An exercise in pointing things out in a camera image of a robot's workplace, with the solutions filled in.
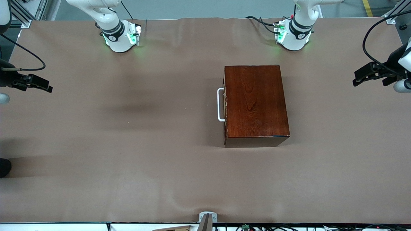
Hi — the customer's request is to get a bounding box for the wooden drawer with white handle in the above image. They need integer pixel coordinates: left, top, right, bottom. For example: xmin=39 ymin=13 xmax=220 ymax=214
xmin=217 ymin=77 xmax=228 ymax=145

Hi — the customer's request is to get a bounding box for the black round object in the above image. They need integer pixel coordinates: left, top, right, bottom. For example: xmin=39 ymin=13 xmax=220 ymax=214
xmin=0 ymin=158 xmax=12 ymax=178

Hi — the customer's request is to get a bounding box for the brown table mat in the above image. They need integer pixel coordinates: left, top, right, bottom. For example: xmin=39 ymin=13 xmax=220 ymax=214
xmin=0 ymin=17 xmax=411 ymax=224

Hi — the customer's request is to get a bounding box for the dark red wooden cabinet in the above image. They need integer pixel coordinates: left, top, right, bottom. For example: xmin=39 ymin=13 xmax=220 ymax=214
xmin=224 ymin=65 xmax=291 ymax=148

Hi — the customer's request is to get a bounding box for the brown cardboard piece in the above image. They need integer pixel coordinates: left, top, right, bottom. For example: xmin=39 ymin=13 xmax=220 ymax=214
xmin=153 ymin=225 xmax=193 ymax=231

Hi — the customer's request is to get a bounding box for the aluminium frame profile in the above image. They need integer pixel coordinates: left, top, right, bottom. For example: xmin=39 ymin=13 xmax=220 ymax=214
xmin=384 ymin=0 xmax=411 ymax=25
xmin=10 ymin=0 xmax=48 ymax=29

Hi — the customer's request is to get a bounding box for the black base cable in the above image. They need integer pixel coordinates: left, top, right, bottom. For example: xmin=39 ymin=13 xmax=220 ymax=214
xmin=246 ymin=15 xmax=280 ymax=35
xmin=120 ymin=0 xmax=134 ymax=20

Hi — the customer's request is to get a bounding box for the silver metal corner bracket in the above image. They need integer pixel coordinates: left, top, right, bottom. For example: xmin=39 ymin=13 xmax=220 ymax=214
xmin=199 ymin=212 xmax=217 ymax=223

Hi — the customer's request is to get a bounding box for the grey camera post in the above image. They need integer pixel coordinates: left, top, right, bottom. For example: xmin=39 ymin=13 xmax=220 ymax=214
xmin=197 ymin=214 xmax=213 ymax=231

